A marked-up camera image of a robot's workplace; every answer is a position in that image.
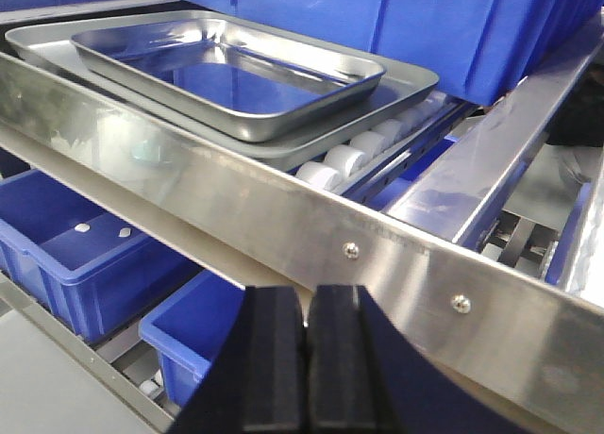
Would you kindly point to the blue bin lower centre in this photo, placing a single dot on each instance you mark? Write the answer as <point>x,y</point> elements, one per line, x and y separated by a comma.
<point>90,268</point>

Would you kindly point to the large silver tray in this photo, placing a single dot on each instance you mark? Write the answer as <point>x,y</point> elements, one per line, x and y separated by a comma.
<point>403,86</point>

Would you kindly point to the large blue bin upper shelf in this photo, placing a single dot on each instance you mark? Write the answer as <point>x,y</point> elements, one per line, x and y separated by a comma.
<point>478,48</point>

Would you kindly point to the steel side rail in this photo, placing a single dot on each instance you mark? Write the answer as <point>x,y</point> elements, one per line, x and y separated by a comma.
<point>460,194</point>

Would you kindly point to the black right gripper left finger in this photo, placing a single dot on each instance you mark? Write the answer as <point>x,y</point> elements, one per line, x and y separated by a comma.
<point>257,383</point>

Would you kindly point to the small silver tray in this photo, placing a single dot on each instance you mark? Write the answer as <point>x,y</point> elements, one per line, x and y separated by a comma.
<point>249,84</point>

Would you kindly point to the stainless steel shelf front rail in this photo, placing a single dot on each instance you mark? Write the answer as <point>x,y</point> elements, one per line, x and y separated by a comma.
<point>529,350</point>

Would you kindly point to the blue bin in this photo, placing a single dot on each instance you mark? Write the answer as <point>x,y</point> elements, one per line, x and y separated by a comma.
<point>188,329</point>
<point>90,268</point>

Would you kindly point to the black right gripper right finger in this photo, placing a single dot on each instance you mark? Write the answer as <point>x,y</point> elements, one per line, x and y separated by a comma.
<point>366,377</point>

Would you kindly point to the blue bin lower right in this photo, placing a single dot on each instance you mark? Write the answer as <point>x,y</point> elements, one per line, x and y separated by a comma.
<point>188,329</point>

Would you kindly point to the white roller track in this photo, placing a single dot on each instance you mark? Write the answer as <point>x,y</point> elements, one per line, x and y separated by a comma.
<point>344,161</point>

